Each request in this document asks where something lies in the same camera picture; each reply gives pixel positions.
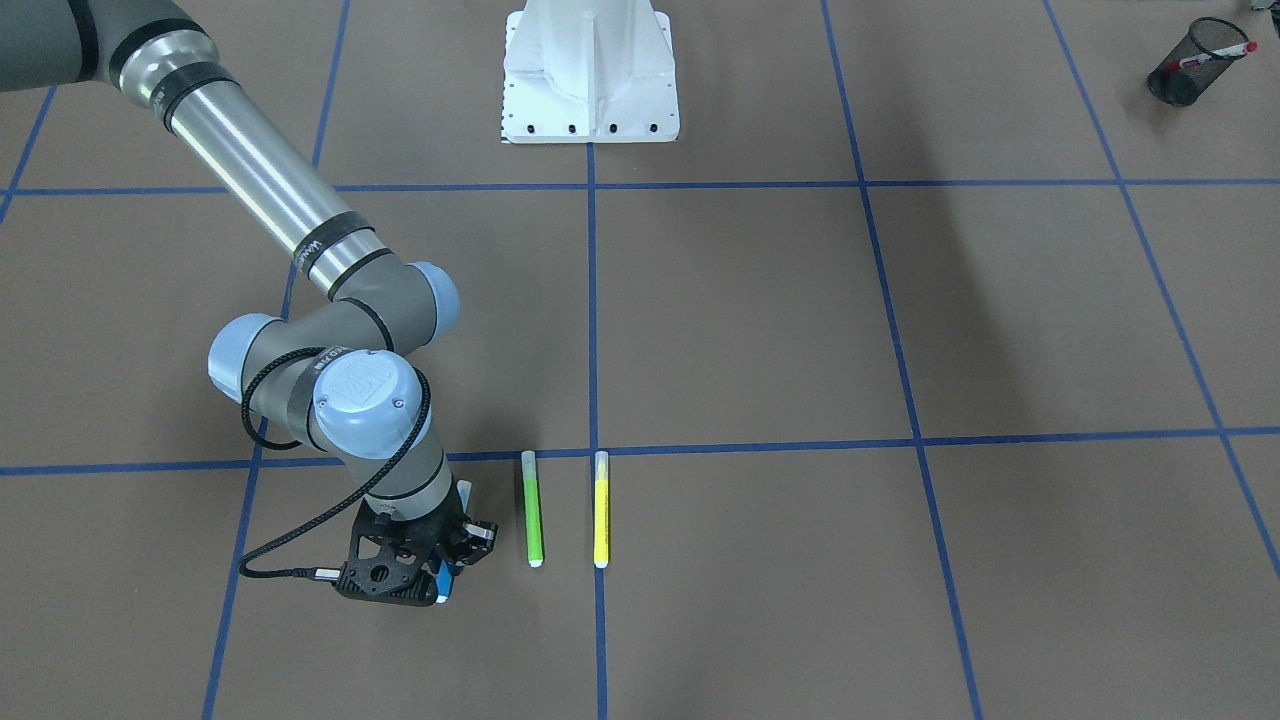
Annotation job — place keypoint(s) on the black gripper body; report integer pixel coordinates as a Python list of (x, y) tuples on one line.
[(478, 537)]

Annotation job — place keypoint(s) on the blue highlighter pen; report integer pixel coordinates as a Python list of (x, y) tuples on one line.
[(449, 571)]

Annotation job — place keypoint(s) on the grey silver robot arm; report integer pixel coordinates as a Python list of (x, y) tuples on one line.
[(339, 380)]

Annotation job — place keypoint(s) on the green highlighter pen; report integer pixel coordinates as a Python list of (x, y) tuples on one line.
[(532, 509)]

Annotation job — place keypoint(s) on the yellow highlighter pen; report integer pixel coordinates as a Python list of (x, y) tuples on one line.
[(601, 547)]

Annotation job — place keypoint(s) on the black mesh pen holder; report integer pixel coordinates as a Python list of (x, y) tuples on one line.
[(1184, 87)]

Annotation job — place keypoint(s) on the red white marker pen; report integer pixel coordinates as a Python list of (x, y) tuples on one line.
[(1230, 53)]

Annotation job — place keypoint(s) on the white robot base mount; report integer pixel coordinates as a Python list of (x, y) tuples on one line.
[(589, 72)]

